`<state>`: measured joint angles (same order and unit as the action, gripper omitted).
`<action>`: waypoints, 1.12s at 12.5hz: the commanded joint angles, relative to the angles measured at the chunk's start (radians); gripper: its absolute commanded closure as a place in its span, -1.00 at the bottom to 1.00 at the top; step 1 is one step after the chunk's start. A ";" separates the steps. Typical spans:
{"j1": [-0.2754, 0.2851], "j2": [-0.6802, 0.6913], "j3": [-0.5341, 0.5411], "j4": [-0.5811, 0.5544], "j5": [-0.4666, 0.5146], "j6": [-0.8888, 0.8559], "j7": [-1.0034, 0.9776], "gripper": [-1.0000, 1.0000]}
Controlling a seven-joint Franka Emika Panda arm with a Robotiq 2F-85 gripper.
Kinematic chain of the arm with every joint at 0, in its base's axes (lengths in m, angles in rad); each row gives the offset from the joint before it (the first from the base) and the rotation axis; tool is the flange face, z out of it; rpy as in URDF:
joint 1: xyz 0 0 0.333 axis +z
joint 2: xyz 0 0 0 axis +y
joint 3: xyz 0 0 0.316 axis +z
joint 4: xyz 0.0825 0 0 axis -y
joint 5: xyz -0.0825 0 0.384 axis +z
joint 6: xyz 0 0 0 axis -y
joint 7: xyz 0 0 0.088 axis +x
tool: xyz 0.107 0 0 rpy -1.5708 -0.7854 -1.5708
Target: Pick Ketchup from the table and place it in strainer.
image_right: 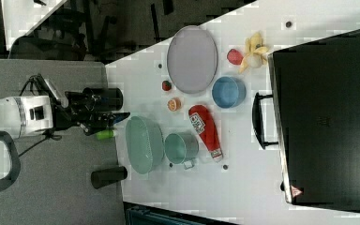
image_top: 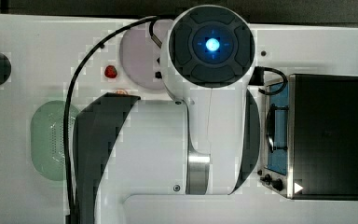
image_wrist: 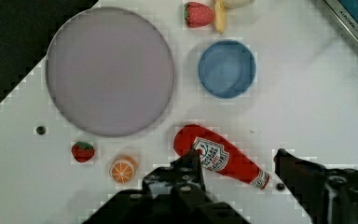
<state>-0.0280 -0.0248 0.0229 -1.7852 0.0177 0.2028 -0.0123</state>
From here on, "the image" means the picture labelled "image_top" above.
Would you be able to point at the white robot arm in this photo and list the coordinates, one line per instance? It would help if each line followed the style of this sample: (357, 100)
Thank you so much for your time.
(202, 140)

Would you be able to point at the green oval strainer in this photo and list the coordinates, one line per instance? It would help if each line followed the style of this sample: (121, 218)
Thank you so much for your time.
(47, 151)

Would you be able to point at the orange slice toy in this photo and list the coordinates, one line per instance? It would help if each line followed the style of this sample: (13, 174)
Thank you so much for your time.
(120, 91)

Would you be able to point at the lilac round plate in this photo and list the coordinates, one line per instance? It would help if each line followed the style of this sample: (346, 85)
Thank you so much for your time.
(139, 57)

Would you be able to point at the red strawberry toy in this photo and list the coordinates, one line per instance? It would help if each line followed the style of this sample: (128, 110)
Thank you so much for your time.
(110, 71)

